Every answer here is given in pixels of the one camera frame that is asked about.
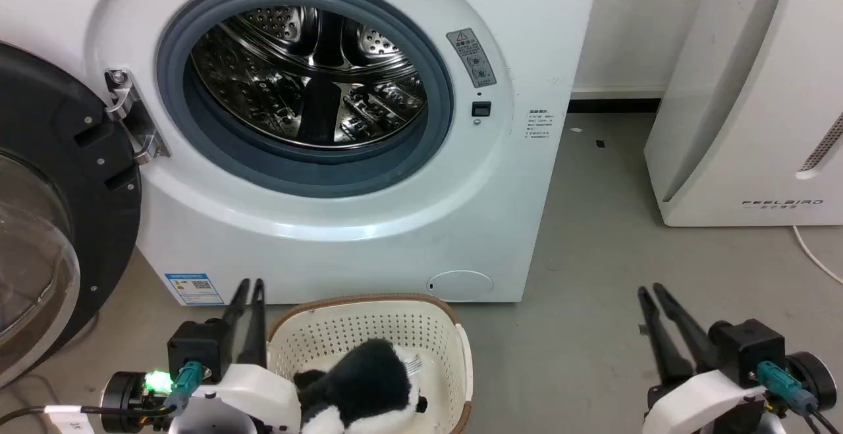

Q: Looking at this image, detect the white front-load washing machine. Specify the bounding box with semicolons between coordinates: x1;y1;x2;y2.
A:
0;0;603;306

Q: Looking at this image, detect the white power cable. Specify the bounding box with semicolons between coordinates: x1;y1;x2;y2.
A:
792;225;843;286

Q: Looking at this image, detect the grey rubber door gasket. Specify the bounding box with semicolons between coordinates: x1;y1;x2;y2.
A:
155;0;455;199

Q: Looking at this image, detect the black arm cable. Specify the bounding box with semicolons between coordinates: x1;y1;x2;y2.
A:
756;360;843;434
0;405;177;427

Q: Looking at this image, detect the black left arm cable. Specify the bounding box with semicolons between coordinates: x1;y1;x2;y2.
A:
0;405;177;427

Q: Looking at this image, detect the white air purifier appliance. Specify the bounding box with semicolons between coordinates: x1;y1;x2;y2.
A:
643;0;843;228

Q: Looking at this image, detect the blue energy label sticker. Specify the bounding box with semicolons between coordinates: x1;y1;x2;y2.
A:
164;273;225;307

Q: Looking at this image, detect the metal door hinge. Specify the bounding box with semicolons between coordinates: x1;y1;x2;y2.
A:
105;69;171;165

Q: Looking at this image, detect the black wall baseboard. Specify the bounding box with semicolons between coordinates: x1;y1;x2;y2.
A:
568;97;663;115

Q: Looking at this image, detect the washing machine door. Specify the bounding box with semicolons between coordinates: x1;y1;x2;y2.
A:
0;43;143;389

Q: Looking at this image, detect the grey warning sticker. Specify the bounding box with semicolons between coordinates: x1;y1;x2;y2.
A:
446;28;498;89

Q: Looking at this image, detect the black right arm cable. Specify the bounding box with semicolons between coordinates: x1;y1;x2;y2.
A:
756;360;843;434

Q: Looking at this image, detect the round white filter cap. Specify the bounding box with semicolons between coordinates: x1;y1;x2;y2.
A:
426;270;495;302

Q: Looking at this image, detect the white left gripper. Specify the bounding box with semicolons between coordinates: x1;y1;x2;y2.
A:
168;279;302;434

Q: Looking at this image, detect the small text label sticker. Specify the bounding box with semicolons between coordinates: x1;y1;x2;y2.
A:
525;109;555;142

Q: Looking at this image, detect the black and white plush toy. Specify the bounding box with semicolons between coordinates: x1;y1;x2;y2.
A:
293;339;429;434

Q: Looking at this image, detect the stainless steel washing machine drum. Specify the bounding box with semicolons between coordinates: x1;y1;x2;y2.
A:
190;6;429;149

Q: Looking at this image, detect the white perforated laundry basket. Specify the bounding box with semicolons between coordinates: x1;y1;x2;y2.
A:
267;293;474;434

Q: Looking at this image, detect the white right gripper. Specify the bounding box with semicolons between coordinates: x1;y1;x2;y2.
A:
637;283;770;434

